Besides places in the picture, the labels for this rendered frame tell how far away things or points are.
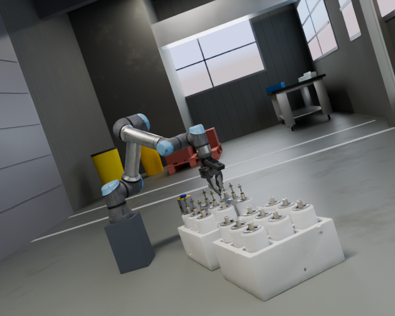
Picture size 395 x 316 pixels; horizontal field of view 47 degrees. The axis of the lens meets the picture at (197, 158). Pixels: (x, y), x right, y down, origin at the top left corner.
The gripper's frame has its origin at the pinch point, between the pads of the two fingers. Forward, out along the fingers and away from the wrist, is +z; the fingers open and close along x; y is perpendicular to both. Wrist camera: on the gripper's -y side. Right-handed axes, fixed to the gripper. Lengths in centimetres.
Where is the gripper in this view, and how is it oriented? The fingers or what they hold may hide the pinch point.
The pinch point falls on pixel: (219, 190)
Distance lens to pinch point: 232.8
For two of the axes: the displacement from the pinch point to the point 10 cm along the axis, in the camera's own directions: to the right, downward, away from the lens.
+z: 3.2, 9.4, 0.9
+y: -5.1, 0.9, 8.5
